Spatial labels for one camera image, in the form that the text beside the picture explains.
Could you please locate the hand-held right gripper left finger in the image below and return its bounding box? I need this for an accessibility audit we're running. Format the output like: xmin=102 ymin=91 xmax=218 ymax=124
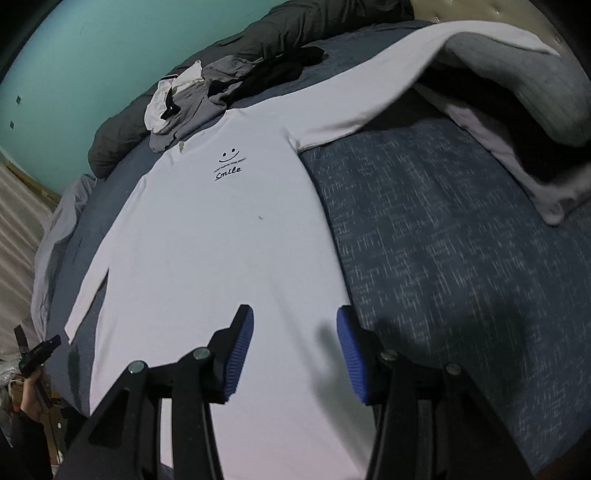
xmin=55 ymin=305 xmax=255 ymax=480

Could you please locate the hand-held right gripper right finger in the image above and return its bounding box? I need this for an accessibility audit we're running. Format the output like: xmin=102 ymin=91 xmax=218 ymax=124
xmin=336 ymin=305 xmax=532 ymax=480

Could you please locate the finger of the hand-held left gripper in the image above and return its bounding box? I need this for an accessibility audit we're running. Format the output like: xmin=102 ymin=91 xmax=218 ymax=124
xmin=37 ymin=335 xmax=62 ymax=363

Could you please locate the white long-sleeve shirt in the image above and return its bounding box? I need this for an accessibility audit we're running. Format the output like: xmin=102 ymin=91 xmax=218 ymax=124
xmin=65 ymin=21 xmax=562 ymax=480

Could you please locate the person's left forearm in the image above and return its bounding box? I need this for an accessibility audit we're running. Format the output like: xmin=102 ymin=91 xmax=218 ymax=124
xmin=0 ymin=406 xmax=54 ymax=480

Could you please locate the person's left hand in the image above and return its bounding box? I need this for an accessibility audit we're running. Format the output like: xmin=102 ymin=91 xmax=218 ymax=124
xmin=20 ymin=373 xmax=48 ymax=424

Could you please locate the cream striped curtain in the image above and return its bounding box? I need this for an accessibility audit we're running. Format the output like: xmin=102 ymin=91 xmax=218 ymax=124
xmin=0 ymin=161 xmax=57 ymax=370

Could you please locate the light grey blanket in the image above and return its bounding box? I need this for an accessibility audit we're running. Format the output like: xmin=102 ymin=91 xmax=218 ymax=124
xmin=30 ymin=173 xmax=99 ymax=339

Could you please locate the blue patterned bed sheet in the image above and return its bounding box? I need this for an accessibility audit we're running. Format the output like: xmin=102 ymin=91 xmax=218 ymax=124
xmin=44 ymin=18 xmax=591 ymax=480

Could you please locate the dark grey rolled duvet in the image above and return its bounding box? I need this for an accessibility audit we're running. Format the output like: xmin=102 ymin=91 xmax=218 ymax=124
xmin=88 ymin=0 xmax=417 ymax=179

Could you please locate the folded light grey garment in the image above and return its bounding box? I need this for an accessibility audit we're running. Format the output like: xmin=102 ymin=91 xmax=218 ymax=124
xmin=442 ymin=104 xmax=591 ymax=228

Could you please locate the crumpled grey garment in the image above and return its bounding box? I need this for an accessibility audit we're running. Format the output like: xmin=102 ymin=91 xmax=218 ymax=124
xmin=148 ymin=60 xmax=260 ymax=154

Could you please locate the white garment with black trim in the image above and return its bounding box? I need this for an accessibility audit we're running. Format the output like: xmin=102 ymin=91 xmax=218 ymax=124
xmin=144 ymin=60 xmax=205 ymax=136

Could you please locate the folded black garment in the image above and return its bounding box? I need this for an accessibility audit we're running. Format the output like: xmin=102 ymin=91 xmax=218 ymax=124
xmin=416 ymin=82 xmax=591 ymax=186

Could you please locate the folded grey sweater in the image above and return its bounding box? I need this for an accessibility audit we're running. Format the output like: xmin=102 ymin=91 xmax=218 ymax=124
xmin=416 ymin=34 xmax=591 ymax=149

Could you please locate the cream tufted headboard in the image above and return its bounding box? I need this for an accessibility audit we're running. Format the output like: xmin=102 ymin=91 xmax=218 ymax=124
xmin=410 ymin=0 xmax=570 ymax=43

